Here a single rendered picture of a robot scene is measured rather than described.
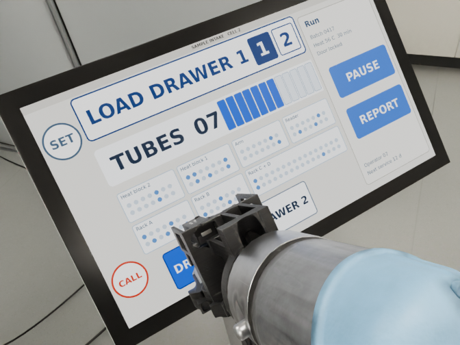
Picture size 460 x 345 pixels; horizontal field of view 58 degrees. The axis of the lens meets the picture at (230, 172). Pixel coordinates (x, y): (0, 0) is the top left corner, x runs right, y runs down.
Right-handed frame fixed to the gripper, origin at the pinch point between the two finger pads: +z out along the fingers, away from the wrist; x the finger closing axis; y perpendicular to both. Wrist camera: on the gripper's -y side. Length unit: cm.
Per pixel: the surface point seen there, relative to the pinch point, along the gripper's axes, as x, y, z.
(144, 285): 7.7, 0.9, 2.7
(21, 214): 46, 18, 179
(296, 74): -20.8, 15.9, 2.6
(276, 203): -11.0, 2.0, 2.7
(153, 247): 5.0, 4.3, 2.7
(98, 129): 4.8, 19.1, 2.7
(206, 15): -44, 49, 79
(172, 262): 3.8, 1.7, 2.7
